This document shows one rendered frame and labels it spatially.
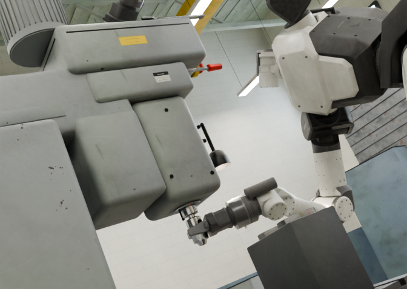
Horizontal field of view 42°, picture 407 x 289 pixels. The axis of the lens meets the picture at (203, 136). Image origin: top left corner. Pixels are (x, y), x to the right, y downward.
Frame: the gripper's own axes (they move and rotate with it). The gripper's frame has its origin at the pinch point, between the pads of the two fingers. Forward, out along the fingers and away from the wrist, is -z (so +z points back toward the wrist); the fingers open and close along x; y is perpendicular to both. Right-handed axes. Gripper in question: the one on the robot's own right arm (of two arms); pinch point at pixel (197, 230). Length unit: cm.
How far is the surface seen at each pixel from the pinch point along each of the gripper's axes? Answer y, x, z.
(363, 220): 8, -555, 271
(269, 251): 15.1, 37.2, 8.9
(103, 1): -485, -611, 73
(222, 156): -20.7, -13.0, 18.8
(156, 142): -25.7, 12.0, -1.9
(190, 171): -15.0, 9.2, 3.9
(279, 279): 21.2, 36.0, 8.4
